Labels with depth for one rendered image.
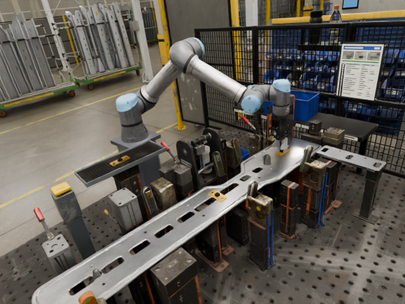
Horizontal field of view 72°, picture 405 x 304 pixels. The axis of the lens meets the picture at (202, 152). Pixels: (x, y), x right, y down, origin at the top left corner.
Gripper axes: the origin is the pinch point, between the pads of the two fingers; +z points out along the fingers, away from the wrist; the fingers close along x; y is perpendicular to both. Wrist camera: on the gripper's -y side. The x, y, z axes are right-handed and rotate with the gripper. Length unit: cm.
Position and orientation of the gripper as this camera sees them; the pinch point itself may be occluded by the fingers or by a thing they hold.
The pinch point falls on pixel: (282, 149)
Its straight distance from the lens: 146.6
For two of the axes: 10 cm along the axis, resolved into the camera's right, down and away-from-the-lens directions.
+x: 6.6, 2.8, -6.9
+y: -7.4, 3.9, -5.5
